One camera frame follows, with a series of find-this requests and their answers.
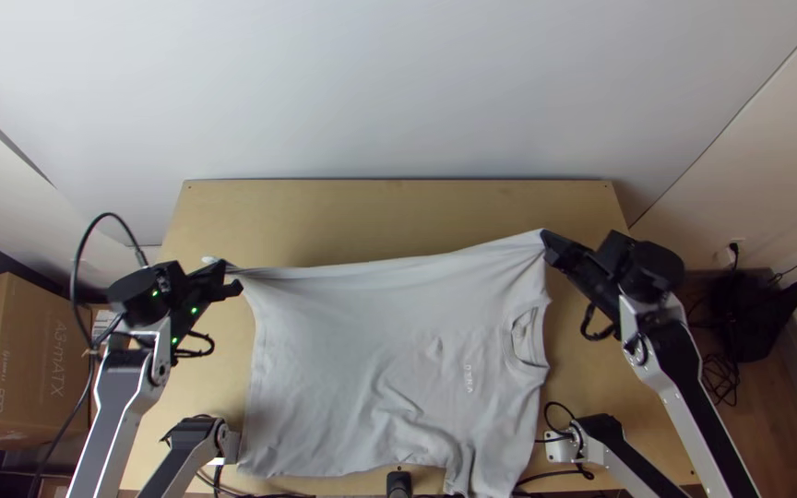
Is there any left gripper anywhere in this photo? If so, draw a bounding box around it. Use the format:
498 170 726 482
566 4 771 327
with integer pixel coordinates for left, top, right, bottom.
178 260 245 324

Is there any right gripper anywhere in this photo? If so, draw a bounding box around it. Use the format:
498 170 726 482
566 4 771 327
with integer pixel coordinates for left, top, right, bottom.
540 229 623 321

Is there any grey t-shirt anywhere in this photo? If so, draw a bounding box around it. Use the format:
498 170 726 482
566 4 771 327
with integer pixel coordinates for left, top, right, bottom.
201 228 554 498

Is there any brown cardboard box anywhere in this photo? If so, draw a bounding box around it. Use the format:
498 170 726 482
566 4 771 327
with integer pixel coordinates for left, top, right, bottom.
0 271 97 452

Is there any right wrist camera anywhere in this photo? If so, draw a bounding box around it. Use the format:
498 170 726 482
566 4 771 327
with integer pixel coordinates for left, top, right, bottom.
599 230 639 275

